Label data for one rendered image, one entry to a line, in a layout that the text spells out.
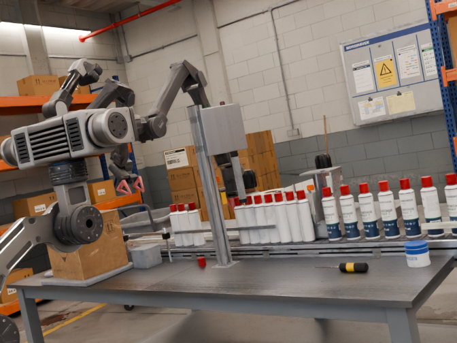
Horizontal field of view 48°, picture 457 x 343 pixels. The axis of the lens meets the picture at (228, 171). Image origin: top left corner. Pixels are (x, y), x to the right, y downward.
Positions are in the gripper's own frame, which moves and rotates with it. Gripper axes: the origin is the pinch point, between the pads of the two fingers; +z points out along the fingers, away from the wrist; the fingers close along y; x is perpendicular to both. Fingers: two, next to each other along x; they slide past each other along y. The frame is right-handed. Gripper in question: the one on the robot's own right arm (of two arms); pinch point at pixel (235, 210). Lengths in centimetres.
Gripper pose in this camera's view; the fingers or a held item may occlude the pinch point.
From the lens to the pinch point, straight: 232.0
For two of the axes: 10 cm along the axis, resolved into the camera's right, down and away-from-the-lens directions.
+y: -7.8, 1.1, 6.2
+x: -6.0, 1.6, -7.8
